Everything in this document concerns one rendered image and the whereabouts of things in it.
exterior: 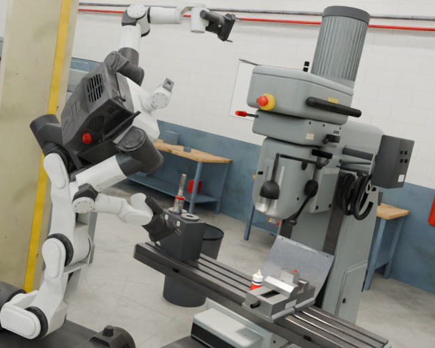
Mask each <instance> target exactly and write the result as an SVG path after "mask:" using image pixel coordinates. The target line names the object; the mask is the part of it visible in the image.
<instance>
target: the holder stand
mask: <svg viewBox="0 0 435 348"><path fill-rule="evenodd" d="M161 215H162V217H163V218H165V219H166V220H167V221H172V222H173V223H174V224H176V225H177V227H178V229H179V230H180V231H181V233H182V234H181V235H179V234H178V233H177V232H174V233H173V234H171V235H169V236H167V237H165V238H163V239H161V240H159V243H160V246H157V245H156V244H155V245H156V246H157V247H159V248H160V249H162V250H164V251H165V252H167V253H168V254H170V255H171V256H173V257H174V258H176V259H178V260H179V261H183V260H196V259H200V252H201V248H202V241H203V237H204V231H205V227H206V222H204V221H202V220H200V219H199V217H198V216H196V215H192V214H188V213H187V212H186V211H185V210H184V209H183V211H174V210H173V207H172V208H169V209H163V213H162V214H161Z"/></svg>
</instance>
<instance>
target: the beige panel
mask: <svg viewBox="0 0 435 348"><path fill-rule="evenodd" d="M78 7H79V0H8V7H7V14H6V25H5V32H4V38H3V49H2V56H1V67H0V281H2V282H5V283H8V284H11V285H13V286H15V287H18V288H20V289H23V290H25V291H26V292H27V293H30V292H33V291H35V290H37V291H39V286H40V281H41V272H42V266H43V261H44V257H43V255H42V246H43V244H44V241H45V239H46V236H47V231H48V222H49V216H50V207H51V202H52V199H51V196H50V192H51V186H52V182H51V181H50V178H49V176H48V174H47V172H46V171H45V169H44V157H45V156H44V154H43V153H42V149H41V147H40V145H39V144H38V142H37V140H36V138H35V136H34V135H33V133H32V131H31V129H30V123H31V122H32V121H33V120H34V119H36V118H37V117H39V116H42V115H45V114H54V115H56V117H57V119H58V121H59V123H61V113H62V111H63V109H64V106H65V102H66V92H67V87H68V78H69V72H70V63H71V57H72V52H73V42H74V37H75V28H76V22H77V13H78Z"/></svg>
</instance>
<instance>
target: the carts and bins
mask: <svg viewBox="0 0 435 348"><path fill-rule="evenodd" d="M223 235H224V232H223V231H222V230H220V229H219V228H217V227H215V226H212V225H210V224H206V227H205V231H204V237H203V241H202V248H201V252H200V253H202V254H204V255H206V256H208V257H210V258H213V259H214V260H217V258H218V253H219V250H220V245H221V243H222V238H223V237H224V236H223ZM163 296H164V298H165V299H166V300H167V301H168V302H170V303H172V304H174V305H177V306H181V307H200V306H202V305H203V304H204V303H205V302H206V297H205V296H203V295H202V294H200V293H198V292H196V291H194V290H192V289H190V288H188V287H186V286H184V285H183V284H181V283H179V282H177V281H175V280H173V279H172V278H170V277H168V276H165V278H164V290H163Z"/></svg>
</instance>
